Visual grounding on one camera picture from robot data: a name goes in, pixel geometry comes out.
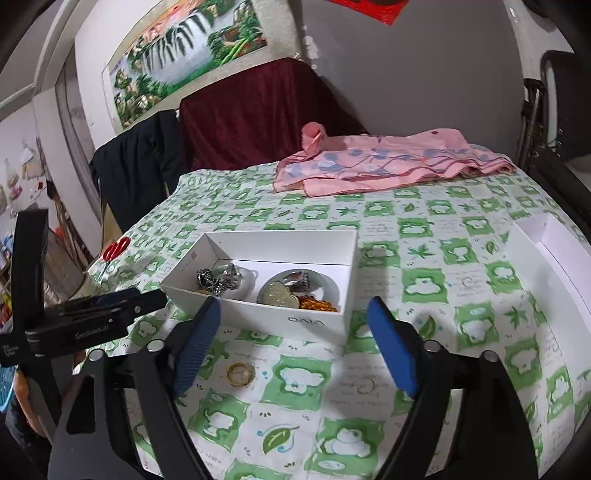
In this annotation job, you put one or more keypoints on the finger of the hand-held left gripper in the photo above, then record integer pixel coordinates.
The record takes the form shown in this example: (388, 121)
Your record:
(134, 302)

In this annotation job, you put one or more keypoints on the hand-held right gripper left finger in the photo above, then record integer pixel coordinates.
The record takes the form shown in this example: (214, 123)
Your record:
(196, 346)

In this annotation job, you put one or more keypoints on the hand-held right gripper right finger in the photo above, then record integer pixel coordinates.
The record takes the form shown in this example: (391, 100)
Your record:
(392, 346)

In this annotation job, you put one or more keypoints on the silver rings cluster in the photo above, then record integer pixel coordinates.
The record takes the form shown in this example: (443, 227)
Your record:
(205, 279)

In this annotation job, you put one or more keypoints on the white cardboard box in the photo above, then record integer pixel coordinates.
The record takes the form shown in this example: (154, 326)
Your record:
(318, 325)

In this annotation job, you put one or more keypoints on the white jade bangle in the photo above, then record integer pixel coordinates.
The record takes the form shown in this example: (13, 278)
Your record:
(249, 279)

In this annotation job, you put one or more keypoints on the green jade bangle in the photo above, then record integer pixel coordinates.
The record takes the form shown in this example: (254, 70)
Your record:
(333, 282)

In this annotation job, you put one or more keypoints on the pale jade pendant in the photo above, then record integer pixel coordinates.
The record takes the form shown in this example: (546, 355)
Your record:
(277, 296)

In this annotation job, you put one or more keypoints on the green patterned tablecloth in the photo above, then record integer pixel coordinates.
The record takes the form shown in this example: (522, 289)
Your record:
(438, 369)

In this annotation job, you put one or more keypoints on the red scissors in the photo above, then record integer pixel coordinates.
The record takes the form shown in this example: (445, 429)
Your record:
(115, 249)

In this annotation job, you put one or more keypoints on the dark navy jacket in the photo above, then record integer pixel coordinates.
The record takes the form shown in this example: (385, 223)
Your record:
(134, 166)

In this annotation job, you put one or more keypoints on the white cardboard box lid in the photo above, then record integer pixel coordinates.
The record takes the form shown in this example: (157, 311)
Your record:
(554, 263)

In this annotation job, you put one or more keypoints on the pink floral cloth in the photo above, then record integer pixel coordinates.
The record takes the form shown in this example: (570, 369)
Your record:
(378, 161)

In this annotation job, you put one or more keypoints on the dark red cloth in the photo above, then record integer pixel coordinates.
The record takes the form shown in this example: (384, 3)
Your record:
(258, 115)

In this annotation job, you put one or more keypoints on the waterfall landscape painting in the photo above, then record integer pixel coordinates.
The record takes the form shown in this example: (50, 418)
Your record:
(184, 46)

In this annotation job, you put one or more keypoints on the black folding chair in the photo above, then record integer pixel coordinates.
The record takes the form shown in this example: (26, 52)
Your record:
(554, 106)

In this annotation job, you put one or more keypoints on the red paper wall decoration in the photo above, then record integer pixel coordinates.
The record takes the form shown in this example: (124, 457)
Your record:
(369, 7)

